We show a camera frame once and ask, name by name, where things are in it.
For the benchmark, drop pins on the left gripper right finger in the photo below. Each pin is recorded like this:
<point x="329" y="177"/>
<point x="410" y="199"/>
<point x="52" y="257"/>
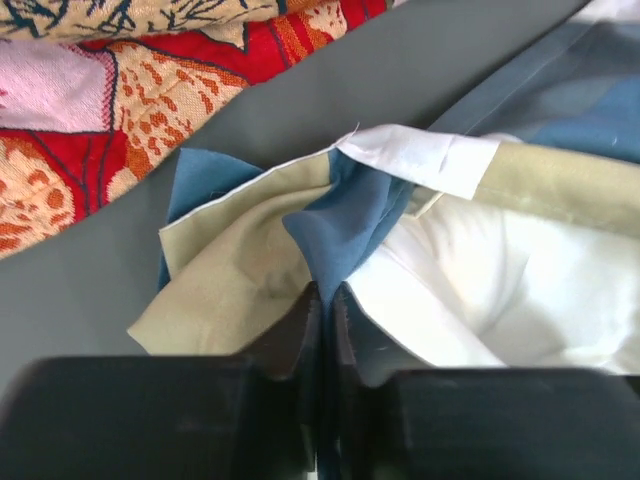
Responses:
<point x="363" y="405"/>

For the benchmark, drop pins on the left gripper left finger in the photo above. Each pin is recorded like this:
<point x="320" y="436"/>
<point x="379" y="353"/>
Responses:
<point x="282" y="405"/>

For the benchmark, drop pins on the blue beige checked pillowcase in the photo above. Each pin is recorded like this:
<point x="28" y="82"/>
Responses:
<point x="553" y="134"/>

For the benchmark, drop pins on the red cartoon couple pillow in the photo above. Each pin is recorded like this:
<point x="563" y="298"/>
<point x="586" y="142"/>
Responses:
<point x="96" y="94"/>

